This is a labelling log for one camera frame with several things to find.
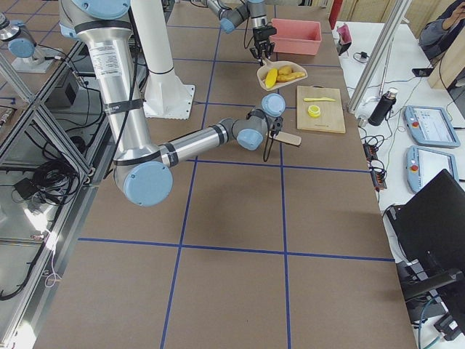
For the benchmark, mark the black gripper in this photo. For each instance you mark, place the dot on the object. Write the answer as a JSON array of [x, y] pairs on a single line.
[[260, 35]]

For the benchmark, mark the brown toy potato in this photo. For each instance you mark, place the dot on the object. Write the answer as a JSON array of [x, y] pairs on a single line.
[[285, 70]]

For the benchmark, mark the tan toy ginger root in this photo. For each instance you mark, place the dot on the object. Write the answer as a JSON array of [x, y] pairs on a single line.
[[291, 77]]

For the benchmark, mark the beige plastic dustpan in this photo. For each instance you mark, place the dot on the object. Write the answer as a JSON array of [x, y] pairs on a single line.
[[262, 72]]

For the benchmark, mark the beige hand brush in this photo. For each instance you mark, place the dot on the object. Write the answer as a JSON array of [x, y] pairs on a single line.
[[287, 138]]

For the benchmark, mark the yellow toy corn cob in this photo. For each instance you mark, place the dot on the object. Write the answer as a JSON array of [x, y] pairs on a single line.
[[271, 78]]

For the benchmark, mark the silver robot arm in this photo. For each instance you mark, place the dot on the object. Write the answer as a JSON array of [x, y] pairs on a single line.
[[253, 13], [131, 56]]

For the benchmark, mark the pink plastic bin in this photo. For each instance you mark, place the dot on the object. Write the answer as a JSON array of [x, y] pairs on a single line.
[[300, 37]]

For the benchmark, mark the yellow plastic knife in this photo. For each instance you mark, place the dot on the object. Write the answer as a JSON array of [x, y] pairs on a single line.
[[319, 99]]

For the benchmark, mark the pink cloth on stand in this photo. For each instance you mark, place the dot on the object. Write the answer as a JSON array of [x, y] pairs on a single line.
[[345, 39]]

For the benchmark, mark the wooden cutting board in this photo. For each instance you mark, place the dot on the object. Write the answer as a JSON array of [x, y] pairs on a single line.
[[331, 118]]

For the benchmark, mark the black water bottle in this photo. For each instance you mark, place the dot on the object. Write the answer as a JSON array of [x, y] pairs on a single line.
[[384, 106]]

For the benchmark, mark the black smartphone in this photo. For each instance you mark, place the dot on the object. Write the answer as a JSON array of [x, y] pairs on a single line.
[[422, 72]]

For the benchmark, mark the seated person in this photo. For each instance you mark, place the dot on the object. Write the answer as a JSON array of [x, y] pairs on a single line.
[[438, 35]]

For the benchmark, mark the black usb hub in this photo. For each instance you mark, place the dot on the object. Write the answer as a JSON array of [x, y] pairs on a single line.
[[376, 167]]

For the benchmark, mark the upper blue teach pendant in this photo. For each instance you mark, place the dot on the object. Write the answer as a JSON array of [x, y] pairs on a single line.
[[430, 126]]

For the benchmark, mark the blue teach pendant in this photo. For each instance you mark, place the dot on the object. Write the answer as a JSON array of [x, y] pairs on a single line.
[[430, 126], [423, 164]]

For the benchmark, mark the lower blue teach pendant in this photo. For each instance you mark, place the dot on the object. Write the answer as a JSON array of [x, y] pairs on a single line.
[[423, 164]]

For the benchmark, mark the black monitor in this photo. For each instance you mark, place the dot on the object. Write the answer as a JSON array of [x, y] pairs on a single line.
[[430, 227]]

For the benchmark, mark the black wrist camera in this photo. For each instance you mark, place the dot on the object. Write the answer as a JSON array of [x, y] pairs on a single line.
[[267, 31], [276, 126]]

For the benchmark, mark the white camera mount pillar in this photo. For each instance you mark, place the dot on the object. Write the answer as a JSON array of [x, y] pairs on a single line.
[[165, 95]]

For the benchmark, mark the aluminium frame post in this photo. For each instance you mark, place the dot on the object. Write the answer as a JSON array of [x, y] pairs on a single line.
[[382, 48]]

